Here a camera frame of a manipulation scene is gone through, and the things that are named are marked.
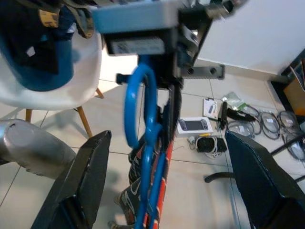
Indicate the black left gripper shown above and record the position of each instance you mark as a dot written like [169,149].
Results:
[166,71]

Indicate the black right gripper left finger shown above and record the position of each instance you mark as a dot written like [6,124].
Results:
[78,179]

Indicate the black red patterned shorts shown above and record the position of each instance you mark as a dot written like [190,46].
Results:
[132,188]

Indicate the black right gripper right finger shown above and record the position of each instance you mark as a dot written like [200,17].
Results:
[262,186]

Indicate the white handheld console box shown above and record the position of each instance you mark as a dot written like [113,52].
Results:
[194,126]

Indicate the black metal clothes rack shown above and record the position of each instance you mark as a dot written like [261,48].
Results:
[218,176]

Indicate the white adapter package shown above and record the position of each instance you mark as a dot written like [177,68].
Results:
[209,108]

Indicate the black handheld tool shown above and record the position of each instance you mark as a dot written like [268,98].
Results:
[238,114]

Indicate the clear bag green label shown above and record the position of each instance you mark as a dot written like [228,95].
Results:
[233,100]

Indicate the black printed t-shirt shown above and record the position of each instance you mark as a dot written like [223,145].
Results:
[21,43]

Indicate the blue plastic hanger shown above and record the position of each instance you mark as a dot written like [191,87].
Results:
[128,114]

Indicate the silver robot leg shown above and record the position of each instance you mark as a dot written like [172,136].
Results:
[31,145]

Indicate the brown cardboard box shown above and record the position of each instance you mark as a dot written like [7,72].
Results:
[295,95]

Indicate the white chair wooden legs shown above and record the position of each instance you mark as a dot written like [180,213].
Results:
[81,81]

